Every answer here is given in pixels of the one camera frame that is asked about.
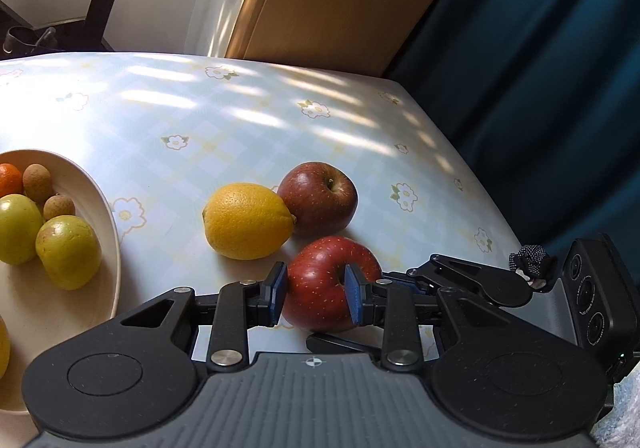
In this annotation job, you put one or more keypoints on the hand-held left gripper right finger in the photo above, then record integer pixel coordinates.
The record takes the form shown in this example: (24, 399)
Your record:
(354, 295)

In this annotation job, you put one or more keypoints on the brown kiwi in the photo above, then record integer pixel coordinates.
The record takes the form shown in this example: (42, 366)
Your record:
(37, 182)
(59, 207)

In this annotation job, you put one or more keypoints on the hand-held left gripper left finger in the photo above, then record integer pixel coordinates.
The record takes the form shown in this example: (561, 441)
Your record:
(279, 295)

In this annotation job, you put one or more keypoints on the dark red apple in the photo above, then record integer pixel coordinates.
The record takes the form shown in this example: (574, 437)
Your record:
(317, 198)

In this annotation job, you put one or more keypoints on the green apple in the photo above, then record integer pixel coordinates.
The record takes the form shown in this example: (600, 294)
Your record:
(17, 228)

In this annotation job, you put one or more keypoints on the blue curtain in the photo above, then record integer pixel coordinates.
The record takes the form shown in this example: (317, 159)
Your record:
(550, 53)

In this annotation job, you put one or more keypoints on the wooden cabinet panel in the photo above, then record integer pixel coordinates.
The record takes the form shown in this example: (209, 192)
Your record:
(340, 3)

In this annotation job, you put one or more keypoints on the black polka-dot cloth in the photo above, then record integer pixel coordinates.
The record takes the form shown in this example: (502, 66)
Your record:
(532, 258)

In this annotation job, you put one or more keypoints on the small tangerine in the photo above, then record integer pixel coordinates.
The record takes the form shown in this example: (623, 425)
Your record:
(10, 179)

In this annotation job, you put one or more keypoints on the bright red apple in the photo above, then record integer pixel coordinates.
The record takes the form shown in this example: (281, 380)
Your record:
(315, 288)

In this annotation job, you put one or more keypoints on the white plastic bag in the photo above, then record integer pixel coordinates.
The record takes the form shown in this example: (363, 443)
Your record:
(625, 413)

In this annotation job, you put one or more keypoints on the cream round plate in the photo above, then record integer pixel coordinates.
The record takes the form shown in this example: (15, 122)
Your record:
(75, 308)

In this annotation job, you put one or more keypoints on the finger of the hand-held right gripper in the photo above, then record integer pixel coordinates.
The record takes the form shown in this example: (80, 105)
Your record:
(345, 345)
(480, 278)

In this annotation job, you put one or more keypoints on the yellow lemon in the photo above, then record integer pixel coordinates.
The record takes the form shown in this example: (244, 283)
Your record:
(245, 223)

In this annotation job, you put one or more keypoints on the round yellow citrus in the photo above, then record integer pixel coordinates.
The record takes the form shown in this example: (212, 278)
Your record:
(3, 348)

